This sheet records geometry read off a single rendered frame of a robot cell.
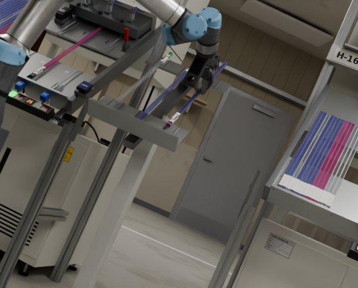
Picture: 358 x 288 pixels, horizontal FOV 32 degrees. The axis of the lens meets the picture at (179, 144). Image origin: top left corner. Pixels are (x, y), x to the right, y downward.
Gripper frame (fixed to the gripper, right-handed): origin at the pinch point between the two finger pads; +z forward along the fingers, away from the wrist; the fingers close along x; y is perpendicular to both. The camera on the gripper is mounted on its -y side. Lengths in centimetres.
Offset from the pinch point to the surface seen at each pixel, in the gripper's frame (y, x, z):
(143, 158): -24.6, 8.7, 17.6
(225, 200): 360, 81, 621
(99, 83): -7.6, 37.9, 9.0
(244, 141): 435, 92, 568
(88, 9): 29, 67, 12
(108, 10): 32, 59, 12
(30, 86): -26, 56, 4
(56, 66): -9, 56, 8
